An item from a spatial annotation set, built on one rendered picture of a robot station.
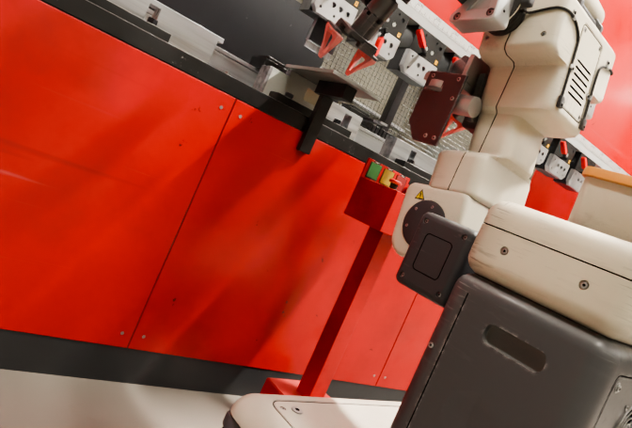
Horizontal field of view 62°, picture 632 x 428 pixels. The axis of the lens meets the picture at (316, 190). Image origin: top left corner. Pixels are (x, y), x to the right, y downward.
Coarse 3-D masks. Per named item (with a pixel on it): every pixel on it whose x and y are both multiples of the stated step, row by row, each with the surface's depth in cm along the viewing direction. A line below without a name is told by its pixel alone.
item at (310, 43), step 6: (318, 18) 162; (312, 24) 163; (318, 24) 163; (324, 24) 164; (312, 30) 162; (318, 30) 163; (312, 36) 163; (318, 36) 164; (330, 36) 166; (306, 42) 163; (312, 42) 164; (318, 42) 164; (312, 48) 165; (318, 48) 166; (324, 48) 166; (330, 54) 168
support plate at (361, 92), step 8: (288, 64) 158; (296, 72) 161; (304, 72) 155; (312, 72) 150; (320, 72) 145; (328, 72) 140; (336, 72) 139; (312, 80) 162; (328, 80) 150; (336, 80) 146; (344, 80) 141; (360, 88) 144; (360, 96) 153; (368, 96) 148; (376, 96) 148
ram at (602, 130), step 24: (432, 0) 180; (456, 0) 185; (600, 0) 227; (624, 0) 237; (408, 24) 184; (432, 24) 182; (624, 24) 241; (456, 48) 191; (624, 48) 246; (624, 72) 251; (624, 96) 256; (600, 120) 250; (624, 120) 262; (576, 144) 245; (600, 144) 256; (624, 144) 267; (624, 168) 273
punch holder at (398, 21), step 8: (360, 8) 173; (392, 16) 172; (400, 16) 174; (408, 16) 176; (384, 24) 172; (392, 24) 173; (400, 24) 175; (376, 32) 170; (392, 32) 174; (400, 32) 176; (352, 40) 172; (384, 40) 175; (392, 40) 175; (384, 48) 174; (392, 48) 175; (376, 56) 177; (384, 56) 174; (392, 56) 176
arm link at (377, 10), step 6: (372, 0) 121; (378, 0) 120; (384, 0) 119; (390, 0) 119; (372, 6) 121; (378, 6) 120; (384, 6) 120; (390, 6) 120; (396, 6) 121; (372, 12) 121; (378, 12) 120; (384, 12) 121; (390, 12) 121; (378, 18) 122; (384, 18) 122
